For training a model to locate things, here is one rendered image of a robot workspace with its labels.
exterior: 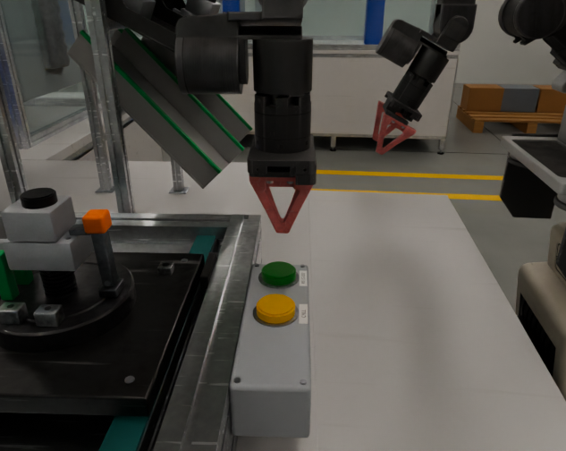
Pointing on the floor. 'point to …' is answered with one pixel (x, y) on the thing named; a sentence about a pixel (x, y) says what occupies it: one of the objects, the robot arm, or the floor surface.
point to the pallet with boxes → (511, 106)
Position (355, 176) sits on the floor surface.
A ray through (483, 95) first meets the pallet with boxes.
